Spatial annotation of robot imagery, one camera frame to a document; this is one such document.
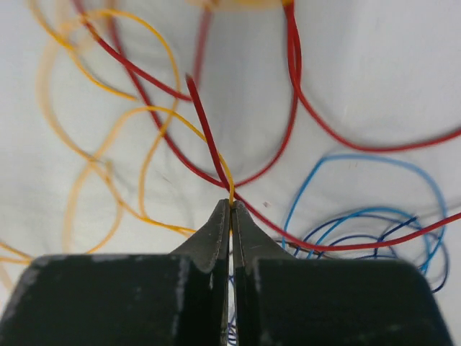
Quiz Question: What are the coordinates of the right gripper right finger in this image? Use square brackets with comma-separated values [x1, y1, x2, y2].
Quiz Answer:
[231, 202, 452, 345]

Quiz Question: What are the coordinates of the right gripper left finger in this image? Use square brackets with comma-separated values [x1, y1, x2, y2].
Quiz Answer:
[1, 200, 231, 345]

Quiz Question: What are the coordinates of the orange cable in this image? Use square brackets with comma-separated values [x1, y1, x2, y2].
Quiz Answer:
[0, 0, 296, 293]

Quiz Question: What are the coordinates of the red cable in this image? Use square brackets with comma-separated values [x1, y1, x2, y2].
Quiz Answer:
[71, 0, 461, 252]

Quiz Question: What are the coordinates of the dark blue cable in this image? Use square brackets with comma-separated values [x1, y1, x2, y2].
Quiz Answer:
[226, 215, 451, 346]

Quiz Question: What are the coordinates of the light blue cable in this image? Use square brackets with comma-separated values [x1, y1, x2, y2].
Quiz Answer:
[280, 154, 448, 277]

